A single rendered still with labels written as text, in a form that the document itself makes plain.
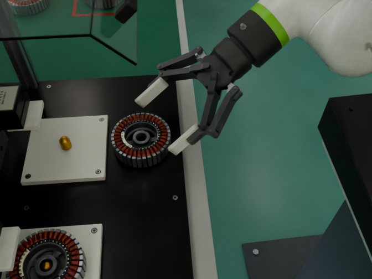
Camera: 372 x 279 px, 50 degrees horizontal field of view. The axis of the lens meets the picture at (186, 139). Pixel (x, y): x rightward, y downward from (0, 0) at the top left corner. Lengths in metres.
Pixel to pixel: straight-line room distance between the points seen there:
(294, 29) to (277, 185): 1.02
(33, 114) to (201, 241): 0.36
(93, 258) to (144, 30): 0.62
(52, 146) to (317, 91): 1.50
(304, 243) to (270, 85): 0.83
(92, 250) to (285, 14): 0.50
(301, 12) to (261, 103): 1.24
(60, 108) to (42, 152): 0.12
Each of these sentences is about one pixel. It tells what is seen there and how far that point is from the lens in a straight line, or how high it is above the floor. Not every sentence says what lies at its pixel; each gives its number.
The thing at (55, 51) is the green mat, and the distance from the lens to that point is 1.06.
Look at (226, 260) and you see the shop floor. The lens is 1.51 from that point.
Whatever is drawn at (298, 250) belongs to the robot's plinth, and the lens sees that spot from 1.55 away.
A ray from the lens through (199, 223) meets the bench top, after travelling 0.72.
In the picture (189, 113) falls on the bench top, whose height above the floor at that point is 0.75.
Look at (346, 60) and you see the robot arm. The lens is 0.70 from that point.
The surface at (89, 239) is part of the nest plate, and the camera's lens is 0.69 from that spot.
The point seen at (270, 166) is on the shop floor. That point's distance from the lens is 1.73.
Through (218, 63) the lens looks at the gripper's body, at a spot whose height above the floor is 0.90.
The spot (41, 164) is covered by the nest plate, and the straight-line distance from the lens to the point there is 0.79.
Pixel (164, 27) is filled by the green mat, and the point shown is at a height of 0.75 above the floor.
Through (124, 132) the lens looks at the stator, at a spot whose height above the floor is 0.80.
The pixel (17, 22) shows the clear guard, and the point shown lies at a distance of 0.61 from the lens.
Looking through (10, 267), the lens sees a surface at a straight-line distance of 0.60.
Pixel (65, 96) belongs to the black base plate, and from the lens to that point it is 0.91.
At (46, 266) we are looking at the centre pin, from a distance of 0.66.
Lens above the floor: 1.40
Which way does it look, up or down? 52 degrees down
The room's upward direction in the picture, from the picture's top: straight up
